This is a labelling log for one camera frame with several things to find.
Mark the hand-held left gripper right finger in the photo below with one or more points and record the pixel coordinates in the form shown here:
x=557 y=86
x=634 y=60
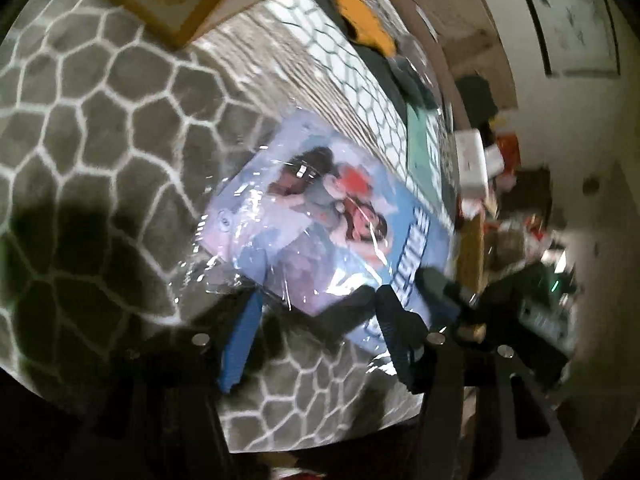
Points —
x=400 y=340

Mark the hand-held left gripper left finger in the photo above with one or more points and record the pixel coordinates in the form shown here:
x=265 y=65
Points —
x=241 y=345

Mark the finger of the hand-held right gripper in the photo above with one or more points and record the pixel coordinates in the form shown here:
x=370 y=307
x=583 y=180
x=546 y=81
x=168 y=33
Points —
x=440 y=292

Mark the blue printed plastic-wrapped package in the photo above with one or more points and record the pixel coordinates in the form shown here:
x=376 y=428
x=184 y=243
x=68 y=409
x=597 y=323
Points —
x=320 y=220

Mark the orange knit cloth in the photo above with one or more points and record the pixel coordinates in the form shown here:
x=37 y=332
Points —
x=362 y=10

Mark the white box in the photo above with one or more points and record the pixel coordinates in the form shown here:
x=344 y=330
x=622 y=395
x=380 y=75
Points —
x=472 y=162

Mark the teal flat packet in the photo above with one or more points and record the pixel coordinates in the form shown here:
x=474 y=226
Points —
x=424 y=150

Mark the red packet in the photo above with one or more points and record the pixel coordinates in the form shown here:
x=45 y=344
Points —
x=507 y=147

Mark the dark cloth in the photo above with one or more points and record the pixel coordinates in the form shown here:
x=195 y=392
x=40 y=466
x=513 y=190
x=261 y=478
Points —
x=405 y=80

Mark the framed wall picture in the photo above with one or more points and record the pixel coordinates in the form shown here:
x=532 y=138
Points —
x=575 y=15

